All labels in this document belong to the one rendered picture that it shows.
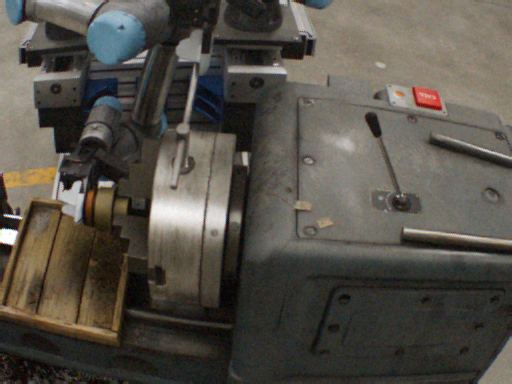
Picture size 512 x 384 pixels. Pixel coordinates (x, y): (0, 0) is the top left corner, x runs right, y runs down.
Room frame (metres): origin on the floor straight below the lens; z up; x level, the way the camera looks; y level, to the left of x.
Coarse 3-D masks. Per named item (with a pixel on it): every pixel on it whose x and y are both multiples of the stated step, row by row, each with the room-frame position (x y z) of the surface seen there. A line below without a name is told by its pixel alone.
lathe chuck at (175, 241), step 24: (168, 144) 0.89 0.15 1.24; (192, 144) 0.90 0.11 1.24; (168, 168) 0.84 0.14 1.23; (192, 168) 0.85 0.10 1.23; (168, 192) 0.80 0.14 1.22; (192, 192) 0.81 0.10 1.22; (168, 216) 0.77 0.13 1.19; (192, 216) 0.78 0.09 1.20; (168, 240) 0.75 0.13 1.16; (192, 240) 0.75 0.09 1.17; (168, 264) 0.73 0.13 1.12; (192, 264) 0.73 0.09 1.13; (168, 288) 0.72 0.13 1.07; (192, 288) 0.72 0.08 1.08
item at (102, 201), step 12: (96, 192) 0.88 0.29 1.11; (108, 192) 0.88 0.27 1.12; (84, 204) 0.85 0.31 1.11; (96, 204) 0.85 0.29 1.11; (108, 204) 0.85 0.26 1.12; (120, 204) 0.87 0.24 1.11; (84, 216) 0.84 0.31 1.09; (96, 216) 0.84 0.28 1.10; (108, 216) 0.84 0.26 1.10; (96, 228) 0.84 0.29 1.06; (108, 228) 0.83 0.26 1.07
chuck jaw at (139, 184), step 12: (144, 144) 0.94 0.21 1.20; (156, 144) 0.94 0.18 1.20; (144, 156) 0.92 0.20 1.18; (156, 156) 0.93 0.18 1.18; (132, 168) 0.91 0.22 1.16; (144, 168) 0.91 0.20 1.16; (120, 180) 0.89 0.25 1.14; (132, 180) 0.90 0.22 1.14; (144, 180) 0.90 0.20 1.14; (120, 192) 0.88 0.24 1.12; (132, 192) 0.88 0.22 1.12; (144, 192) 0.89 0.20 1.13
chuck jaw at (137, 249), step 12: (120, 216) 0.84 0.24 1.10; (132, 216) 0.85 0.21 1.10; (120, 228) 0.82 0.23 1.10; (132, 228) 0.82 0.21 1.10; (144, 228) 0.82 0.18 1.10; (120, 240) 0.81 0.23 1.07; (132, 240) 0.78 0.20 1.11; (144, 240) 0.79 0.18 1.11; (132, 252) 0.76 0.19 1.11; (144, 252) 0.76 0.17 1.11; (132, 264) 0.74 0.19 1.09; (144, 264) 0.74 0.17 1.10; (156, 276) 0.73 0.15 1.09
